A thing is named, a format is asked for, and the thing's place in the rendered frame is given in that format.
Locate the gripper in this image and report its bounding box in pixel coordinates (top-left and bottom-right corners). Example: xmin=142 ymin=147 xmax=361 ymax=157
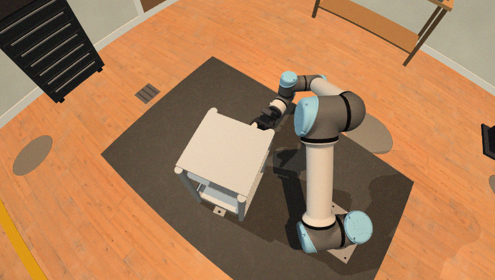
xmin=250 ymin=106 xmax=281 ymax=132

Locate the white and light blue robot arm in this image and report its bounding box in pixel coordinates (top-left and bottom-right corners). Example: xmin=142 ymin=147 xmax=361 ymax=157
xmin=269 ymin=71 xmax=373 ymax=253

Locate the beige shelving unit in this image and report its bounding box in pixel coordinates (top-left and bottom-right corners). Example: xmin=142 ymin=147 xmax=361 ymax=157
xmin=175 ymin=108 xmax=275 ymax=222

